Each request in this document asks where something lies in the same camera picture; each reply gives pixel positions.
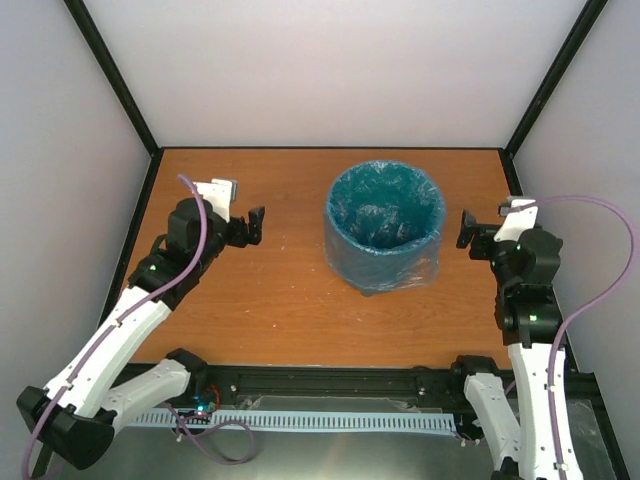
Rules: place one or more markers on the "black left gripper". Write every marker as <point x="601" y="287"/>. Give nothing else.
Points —
<point x="241" y="238"/>

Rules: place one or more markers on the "teal plastic trash bin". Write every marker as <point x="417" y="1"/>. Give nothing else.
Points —
<point x="380" y="240"/>

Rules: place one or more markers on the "grey metal base plate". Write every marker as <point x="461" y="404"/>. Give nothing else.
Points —
<point x="154" y="453"/>

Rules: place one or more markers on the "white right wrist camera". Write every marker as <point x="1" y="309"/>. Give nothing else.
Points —
<point x="520" y="214"/>

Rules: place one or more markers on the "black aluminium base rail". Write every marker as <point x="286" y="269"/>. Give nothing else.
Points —
<point x="425" y="385"/>

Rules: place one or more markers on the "black frame post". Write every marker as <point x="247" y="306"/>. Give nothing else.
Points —
<point x="93" y="38"/>
<point x="575" y="38"/>

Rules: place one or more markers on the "black frame post right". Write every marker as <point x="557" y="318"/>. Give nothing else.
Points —
<point x="575" y="38"/>

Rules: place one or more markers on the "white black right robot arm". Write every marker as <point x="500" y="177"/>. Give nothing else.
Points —
<point x="532" y="441"/>

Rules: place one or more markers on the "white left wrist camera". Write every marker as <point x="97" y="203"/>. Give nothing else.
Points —
<point x="220" y="194"/>

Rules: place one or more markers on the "black frame post left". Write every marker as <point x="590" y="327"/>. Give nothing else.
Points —
<point x="93" y="38"/>

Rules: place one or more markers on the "blue plastic trash bag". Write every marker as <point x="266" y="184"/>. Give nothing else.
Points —
<point x="385" y="225"/>

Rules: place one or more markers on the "light blue slotted cable duct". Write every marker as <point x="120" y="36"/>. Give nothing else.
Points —
<point x="322" y="422"/>

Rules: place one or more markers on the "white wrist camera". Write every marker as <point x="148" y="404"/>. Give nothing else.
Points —
<point x="520" y="214"/>
<point x="220" y="194"/>

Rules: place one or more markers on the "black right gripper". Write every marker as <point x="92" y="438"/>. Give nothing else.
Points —
<point x="468" y="228"/>

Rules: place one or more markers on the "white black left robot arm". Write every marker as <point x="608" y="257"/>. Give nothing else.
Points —
<point x="80" y="411"/>

